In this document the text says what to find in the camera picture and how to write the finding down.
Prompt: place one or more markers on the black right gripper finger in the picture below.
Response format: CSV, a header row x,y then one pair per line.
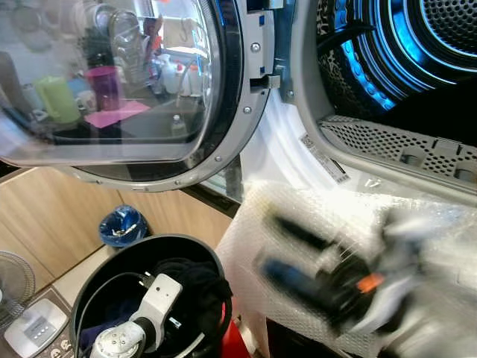
x,y
292,277
302,231

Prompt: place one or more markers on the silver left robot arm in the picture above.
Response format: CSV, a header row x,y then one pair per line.
x,y
118,341

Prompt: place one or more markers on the white front-load washing machine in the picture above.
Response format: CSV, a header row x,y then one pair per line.
x,y
274,149

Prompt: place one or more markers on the clear bubble wrap sheet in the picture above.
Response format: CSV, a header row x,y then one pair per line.
x,y
252,246

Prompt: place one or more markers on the white barcode label sticker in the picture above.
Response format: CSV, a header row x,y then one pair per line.
x,y
324,158

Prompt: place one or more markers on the red plastic object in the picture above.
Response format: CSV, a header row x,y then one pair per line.
x,y
235,343

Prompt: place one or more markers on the dark knit garment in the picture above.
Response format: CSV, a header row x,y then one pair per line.
x,y
197,298

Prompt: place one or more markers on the grey perforated filter grille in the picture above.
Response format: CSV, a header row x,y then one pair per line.
x,y
373,142

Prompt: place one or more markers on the round glass washer door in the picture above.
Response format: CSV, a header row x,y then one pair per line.
x,y
247,89

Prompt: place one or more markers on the blue plastic bag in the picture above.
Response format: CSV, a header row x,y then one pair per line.
x,y
123,226

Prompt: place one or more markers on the black round laundry basket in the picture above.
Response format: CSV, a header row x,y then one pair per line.
x,y
95,280

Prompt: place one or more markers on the perforated steel washer drum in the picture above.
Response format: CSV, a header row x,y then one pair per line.
x,y
387,45

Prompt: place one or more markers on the white flat device with buttons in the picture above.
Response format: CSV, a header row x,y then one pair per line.
x,y
33,328

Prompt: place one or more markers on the white electric fan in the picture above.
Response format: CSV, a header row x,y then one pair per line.
x,y
15,287

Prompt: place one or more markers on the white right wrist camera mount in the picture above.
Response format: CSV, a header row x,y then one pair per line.
x,y
399,268

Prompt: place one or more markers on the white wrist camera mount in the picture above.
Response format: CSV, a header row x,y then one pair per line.
x,y
399,268
158,298

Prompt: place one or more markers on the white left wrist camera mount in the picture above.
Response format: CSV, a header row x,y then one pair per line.
x,y
158,298

